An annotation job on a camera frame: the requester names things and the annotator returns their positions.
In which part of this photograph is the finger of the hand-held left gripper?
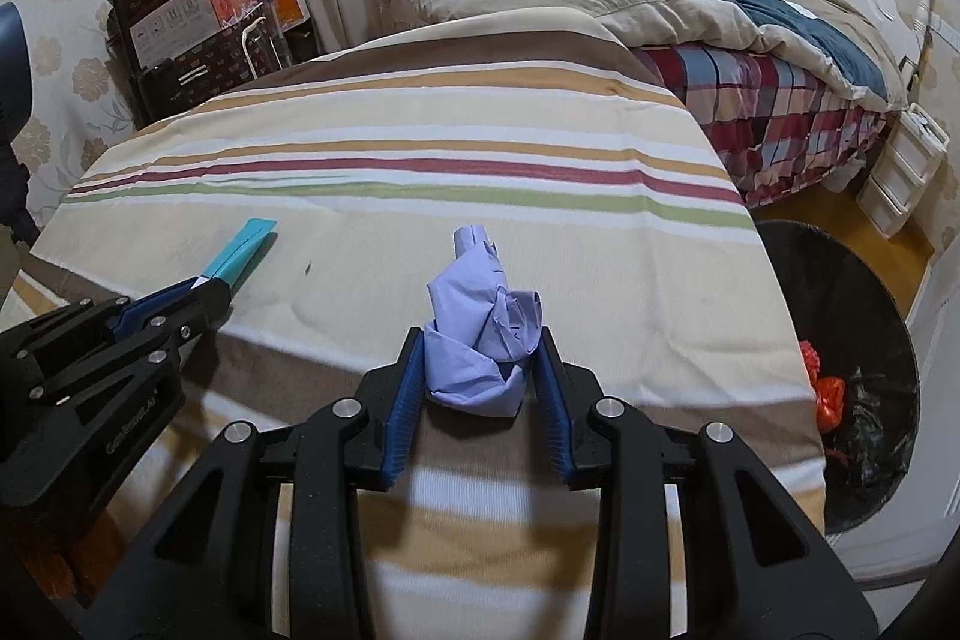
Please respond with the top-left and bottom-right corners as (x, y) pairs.
(0, 276), (212, 361)
(22, 276), (235, 412)

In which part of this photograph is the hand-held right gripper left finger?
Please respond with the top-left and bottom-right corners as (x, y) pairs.
(82, 326), (428, 640)

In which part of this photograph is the black trash bin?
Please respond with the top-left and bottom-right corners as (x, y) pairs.
(750, 218), (922, 534)

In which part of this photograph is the purple paper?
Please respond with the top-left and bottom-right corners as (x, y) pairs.
(424, 224), (545, 420)

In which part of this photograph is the striped tablecloth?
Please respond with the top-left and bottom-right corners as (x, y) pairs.
(0, 6), (830, 640)

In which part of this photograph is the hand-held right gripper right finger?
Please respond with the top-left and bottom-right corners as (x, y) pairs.
(531, 325), (878, 640)

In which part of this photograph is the teal paper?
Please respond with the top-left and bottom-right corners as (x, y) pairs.
(199, 218), (278, 289)

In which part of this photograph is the white plastic drawer unit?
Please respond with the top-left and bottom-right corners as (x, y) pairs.
(855, 101), (950, 240)

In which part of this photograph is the dark blue rounded object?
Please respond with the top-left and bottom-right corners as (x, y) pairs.
(0, 1), (42, 244)

